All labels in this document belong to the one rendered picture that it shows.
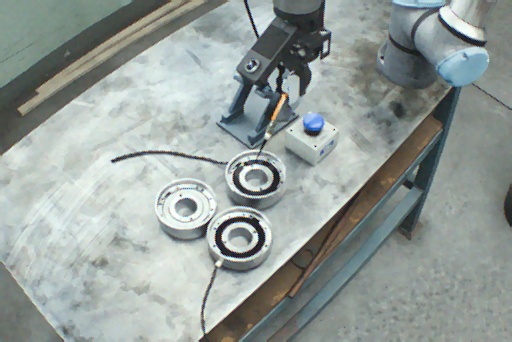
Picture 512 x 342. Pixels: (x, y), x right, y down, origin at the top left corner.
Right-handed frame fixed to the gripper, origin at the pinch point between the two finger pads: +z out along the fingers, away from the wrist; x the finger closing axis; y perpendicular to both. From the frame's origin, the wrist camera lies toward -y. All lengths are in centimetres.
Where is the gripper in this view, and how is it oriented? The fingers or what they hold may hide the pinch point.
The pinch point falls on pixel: (284, 100)
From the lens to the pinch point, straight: 100.0
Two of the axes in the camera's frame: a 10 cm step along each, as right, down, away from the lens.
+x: -7.1, -5.5, 4.5
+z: 0.0, 6.3, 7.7
